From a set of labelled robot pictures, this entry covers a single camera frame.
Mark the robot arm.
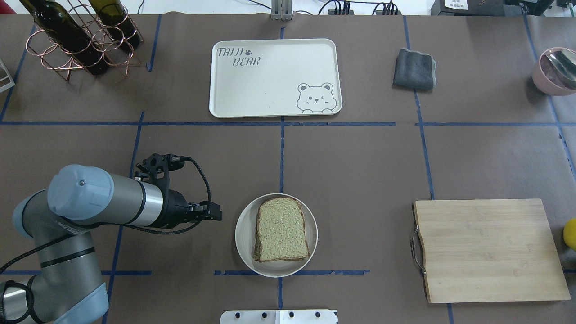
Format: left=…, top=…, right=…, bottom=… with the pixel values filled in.
left=1, top=153, right=223, bottom=324

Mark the white wire cup rack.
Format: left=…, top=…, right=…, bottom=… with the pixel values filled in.
left=0, top=59, right=16, bottom=93

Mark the black computer box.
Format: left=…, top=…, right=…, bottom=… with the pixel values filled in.
left=430, top=0, right=527, bottom=17

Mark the dark wine bottle two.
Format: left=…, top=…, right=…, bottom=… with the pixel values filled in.
left=89, top=0, right=141, bottom=52

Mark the copper wire bottle rack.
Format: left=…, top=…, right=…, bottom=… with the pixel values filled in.
left=21, top=0, right=144, bottom=81

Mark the grey folded cloth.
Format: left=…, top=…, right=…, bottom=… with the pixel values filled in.
left=393, top=48, right=437, bottom=91

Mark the bread slice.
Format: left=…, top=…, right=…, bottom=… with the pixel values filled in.
left=253, top=197, right=311, bottom=263

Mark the pink bowl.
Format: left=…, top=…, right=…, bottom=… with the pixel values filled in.
left=531, top=47, right=575, bottom=97

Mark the metal scoop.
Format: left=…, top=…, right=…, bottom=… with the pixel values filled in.
left=545, top=49, right=576, bottom=90

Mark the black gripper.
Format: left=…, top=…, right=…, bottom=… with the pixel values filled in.
left=134, top=153, right=223, bottom=229

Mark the yellow lemon right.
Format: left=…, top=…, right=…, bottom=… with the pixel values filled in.
left=563, top=218, right=576, bottom=251

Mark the aluminium frame post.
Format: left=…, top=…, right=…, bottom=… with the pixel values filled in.
left=271, top=0, right=294, bottom=21

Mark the wooden cutting board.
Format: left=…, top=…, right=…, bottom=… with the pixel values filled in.
left=411, top=198, right=571, bottom=304

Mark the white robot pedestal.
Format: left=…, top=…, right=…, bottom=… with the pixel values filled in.
left=220, top=309, right=339, bottom=324

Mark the cream bear tray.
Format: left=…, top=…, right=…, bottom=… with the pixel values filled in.
left=208, top=38, right=343, bottom=119

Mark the white round plate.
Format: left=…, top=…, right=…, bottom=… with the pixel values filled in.
left=236, top=193, right=318, bottom=278

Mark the dark wine bottle one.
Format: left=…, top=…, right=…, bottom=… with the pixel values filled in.
left=20, top=0, right=108, bottom=75

